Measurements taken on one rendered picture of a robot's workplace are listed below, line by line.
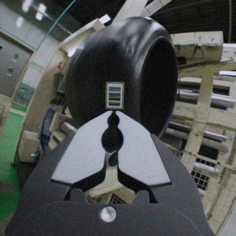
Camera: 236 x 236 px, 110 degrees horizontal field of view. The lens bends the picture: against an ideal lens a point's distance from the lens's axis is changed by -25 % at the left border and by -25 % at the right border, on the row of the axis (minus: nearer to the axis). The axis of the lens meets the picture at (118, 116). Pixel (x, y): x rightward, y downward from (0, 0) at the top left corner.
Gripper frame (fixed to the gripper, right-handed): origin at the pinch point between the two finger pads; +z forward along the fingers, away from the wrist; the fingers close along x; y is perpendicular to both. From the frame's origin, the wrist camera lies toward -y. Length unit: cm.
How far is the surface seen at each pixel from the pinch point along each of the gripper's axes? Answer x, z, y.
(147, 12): 35, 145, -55
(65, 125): -22.3, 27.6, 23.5
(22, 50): -65, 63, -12
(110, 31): -1.7, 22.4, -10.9
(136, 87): 4.8, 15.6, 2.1
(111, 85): -1.0, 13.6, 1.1
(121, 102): 1.3, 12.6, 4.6
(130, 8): 9, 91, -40
